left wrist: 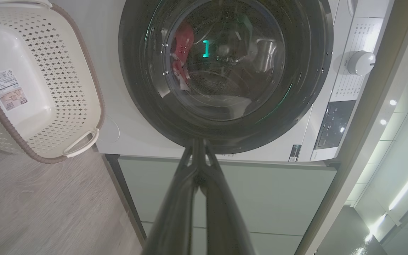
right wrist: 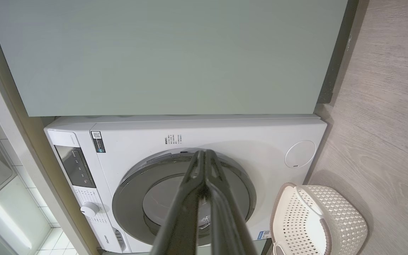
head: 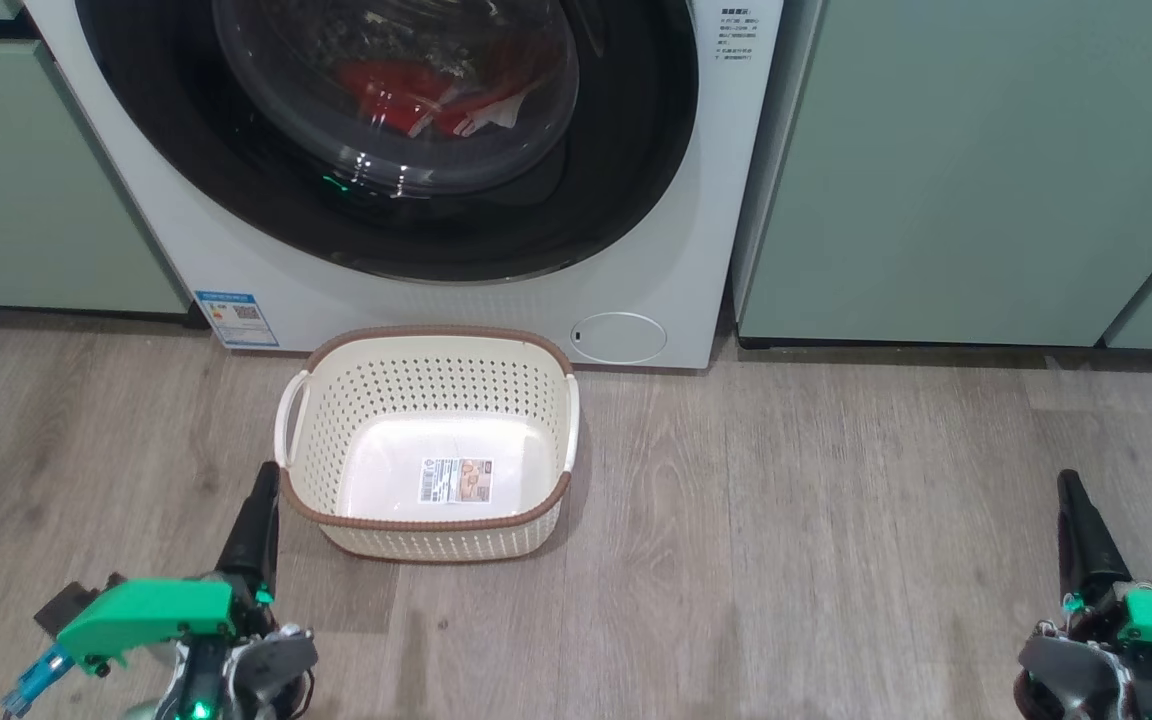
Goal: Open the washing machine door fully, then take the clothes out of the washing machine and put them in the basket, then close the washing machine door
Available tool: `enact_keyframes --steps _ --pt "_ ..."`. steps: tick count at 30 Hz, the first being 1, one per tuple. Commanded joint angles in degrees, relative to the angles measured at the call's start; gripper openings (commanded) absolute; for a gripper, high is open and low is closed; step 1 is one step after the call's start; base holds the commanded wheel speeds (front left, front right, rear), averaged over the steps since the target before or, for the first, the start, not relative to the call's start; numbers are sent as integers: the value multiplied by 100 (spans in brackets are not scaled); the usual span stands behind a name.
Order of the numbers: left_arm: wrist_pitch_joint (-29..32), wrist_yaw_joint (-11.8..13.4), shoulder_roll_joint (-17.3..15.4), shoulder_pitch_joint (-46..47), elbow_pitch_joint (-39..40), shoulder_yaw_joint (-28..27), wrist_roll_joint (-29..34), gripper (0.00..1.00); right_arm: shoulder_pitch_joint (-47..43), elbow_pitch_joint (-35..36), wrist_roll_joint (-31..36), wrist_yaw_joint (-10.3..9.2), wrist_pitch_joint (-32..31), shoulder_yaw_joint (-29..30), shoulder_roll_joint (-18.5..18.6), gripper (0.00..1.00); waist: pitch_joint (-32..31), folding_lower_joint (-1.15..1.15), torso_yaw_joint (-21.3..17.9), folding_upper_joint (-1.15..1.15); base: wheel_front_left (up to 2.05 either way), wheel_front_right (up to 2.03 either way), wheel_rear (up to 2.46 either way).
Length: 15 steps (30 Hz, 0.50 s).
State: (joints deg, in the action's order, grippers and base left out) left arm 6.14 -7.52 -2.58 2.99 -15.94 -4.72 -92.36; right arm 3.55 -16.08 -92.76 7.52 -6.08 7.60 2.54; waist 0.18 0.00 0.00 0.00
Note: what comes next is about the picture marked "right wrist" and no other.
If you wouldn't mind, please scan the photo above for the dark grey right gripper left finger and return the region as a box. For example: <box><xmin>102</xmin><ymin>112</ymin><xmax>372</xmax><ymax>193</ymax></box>
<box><xmin>150</xmin><ymin>150</ymin><xmax>205</xmax><ymax>255</ymax></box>

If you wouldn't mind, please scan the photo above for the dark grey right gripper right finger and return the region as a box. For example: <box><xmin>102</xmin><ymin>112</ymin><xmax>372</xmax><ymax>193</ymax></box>
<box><xmin>205</xmin><ymin>149</ymin><xmax>260</xmax><ymax>255</ymax></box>

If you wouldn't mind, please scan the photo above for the round grey washing machine door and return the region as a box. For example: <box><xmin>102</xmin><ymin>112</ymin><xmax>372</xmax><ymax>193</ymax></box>
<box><xmin>112</xmin><ymin>148</ymin><xmax>257</xmax><ymax>247</ymax></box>

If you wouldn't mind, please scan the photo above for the white front-load washing machine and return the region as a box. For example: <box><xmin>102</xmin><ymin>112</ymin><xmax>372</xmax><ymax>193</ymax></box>
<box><xmin>44</xmin><ymin>114</ymin><xmax>328</xmax><ymax>254</ymax></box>

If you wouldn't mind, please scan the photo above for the white washing machine dial knob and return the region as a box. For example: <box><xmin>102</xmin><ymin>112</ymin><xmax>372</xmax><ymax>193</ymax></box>
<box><xmin>80</xmin><ymin>202</ymin><xmax>100</xmax><ymax>217</ymax></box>

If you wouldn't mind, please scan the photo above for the cream perforated laundry basket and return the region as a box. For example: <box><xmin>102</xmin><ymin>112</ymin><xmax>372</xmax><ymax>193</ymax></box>
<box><xmin>270</xmin><ymin>183</ymin><xmax>368</xmax><ymax>255</ymax></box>

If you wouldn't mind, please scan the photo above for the dark washing machine display panel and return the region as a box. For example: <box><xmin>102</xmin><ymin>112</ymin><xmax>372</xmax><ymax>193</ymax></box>
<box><xmin>54</xmin><ymin>145</ymin><xmax>96</xmax><ymax>188</ymax></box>

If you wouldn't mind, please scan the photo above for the round white filter cover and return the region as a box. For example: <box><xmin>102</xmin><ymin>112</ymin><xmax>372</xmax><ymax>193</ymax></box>
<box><xmin>285</xmin><ymin>140</ymin><xmax>317</xmax><ymax>168</ymax></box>

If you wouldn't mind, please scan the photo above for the black QR label sticker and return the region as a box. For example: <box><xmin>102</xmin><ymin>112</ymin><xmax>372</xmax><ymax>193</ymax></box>
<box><xmin>91</xmin><ymin>131</ymin><xmax>106</xmax><ymax>153</ymax></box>

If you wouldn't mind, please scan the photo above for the pale green cabinet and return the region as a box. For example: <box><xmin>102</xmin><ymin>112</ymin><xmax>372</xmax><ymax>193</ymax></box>
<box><xmin>0</xmin><ymin>0</ymin><xmax>360</xmax><ymax>117</ymax></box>

